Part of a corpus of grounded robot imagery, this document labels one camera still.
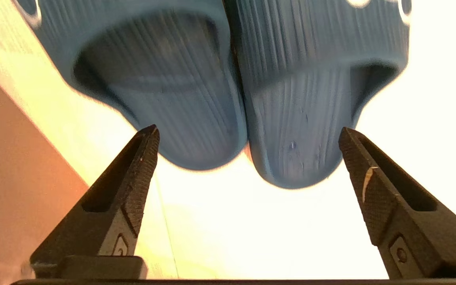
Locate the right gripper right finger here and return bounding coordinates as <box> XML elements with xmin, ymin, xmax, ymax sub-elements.
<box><xmin>338</xmin><ymin>127</ymin><xmax>456</xmax><ymax>277</ymax></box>

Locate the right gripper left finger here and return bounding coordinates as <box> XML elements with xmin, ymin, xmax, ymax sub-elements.
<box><xmin>30</xmin><ymin>125</ymin><xmax>160</xmax><ymax>277</ymax></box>

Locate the brown cardboard shoe box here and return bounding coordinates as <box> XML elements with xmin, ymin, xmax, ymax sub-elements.
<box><xmin>0</xmin><ymin>59</ymin><xmax>90</xmax><ymax>285</ymax></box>

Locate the dark blue slipper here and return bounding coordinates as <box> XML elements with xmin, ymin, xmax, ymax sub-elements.
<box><xmin>226</xmin><ymin>0</ymin><xmax>412</xmax><ymax>190</ymax></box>
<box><xmin>14</xmin><ymin>0</ymin><xmax>249</xmax><ymax>171</ymax></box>

